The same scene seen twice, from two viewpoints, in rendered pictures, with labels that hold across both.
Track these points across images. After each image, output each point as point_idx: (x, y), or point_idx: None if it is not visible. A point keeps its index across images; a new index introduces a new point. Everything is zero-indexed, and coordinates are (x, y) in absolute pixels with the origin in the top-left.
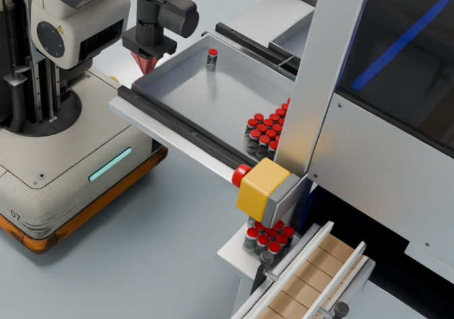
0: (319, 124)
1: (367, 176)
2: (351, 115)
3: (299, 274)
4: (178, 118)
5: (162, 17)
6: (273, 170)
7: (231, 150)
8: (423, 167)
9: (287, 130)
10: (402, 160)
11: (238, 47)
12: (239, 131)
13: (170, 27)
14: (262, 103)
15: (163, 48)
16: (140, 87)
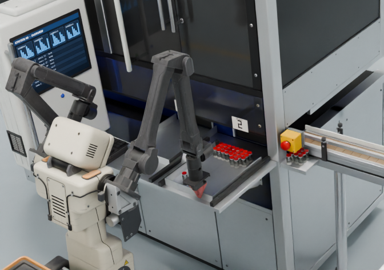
0: (283, 104)
1: (296, 103)
2: (288, 90)
3: (318, 143)
4: (231, 183)
5: (206, 154)
6: (287, 132)
7: (251, 167)
8: (304, 82)
9: (277, 119)
10: (300, 87)
11: (166, 174)
12: (232, 170)
13: (210, 154)
14: (211, 165)
15: (204, 172)
16: (215, 193)
